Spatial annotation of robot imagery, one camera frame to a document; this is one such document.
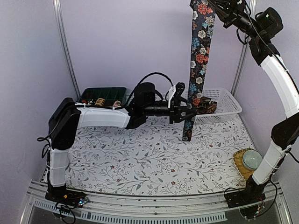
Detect white plastic basket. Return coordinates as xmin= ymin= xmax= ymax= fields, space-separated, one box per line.
xmin=184 ymin=88 xmax=242 ymax=128

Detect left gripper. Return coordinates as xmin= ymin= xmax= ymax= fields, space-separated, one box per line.
xmin=144 ymin=97 xmax=199 ymax=125

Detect floral patterned table mat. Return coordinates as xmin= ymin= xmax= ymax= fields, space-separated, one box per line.
xmin=65 ymin=116 xmax=253 ymax=196

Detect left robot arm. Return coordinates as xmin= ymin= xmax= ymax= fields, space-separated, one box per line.
xmin=36 ymin=78 xmax=197 ymax=205

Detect pale green bowl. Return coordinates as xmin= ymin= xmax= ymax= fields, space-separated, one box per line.
xmin=242 ymin=150 xmax=263 ymax=171

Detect yellow striped rolled tie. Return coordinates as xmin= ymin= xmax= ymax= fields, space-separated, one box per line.
xmin=94 ymin=98 xmax=106 ymax=107

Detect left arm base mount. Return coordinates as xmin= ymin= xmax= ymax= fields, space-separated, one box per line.
xmin=45 ymin=187 xmax=89 ymax=218

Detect woven bamboo tray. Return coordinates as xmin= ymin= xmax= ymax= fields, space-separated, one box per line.
xmin=233 ymin=148 xmax=255 ymax=181

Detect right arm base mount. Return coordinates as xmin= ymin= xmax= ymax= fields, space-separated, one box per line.
xmin=224 ymin=183 xmax=267 ymax=219

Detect dark maroon rolled tie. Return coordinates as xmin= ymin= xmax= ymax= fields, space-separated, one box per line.
xmin=104 ymin=100 xmax=114 ymax=107

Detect front aluminium rail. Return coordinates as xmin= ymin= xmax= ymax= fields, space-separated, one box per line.
xmin=20 ymin=181 xmax=294 ymax=224

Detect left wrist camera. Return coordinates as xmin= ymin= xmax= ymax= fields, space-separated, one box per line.
xmin=166 ymin=82 xmax=187 ymax=108

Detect green divided organizer box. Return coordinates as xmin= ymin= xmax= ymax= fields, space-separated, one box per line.
xmin=77 ymin=87 xmax=127 ymax=105

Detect brown patterned necktie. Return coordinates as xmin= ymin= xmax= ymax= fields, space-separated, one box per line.
xmin=193 ymin=97 xmax=217 ymax=115

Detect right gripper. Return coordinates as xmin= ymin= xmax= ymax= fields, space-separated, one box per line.
xmin=210 ymin=0 xmax=265 ymax=38

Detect dark floral necktie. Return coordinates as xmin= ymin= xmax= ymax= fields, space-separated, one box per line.
xmin=182 ymin=0 xmax=216 ymax=142

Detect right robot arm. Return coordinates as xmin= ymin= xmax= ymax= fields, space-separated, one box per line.
xmin=210 ymin=0 xmax=299 ymax=206

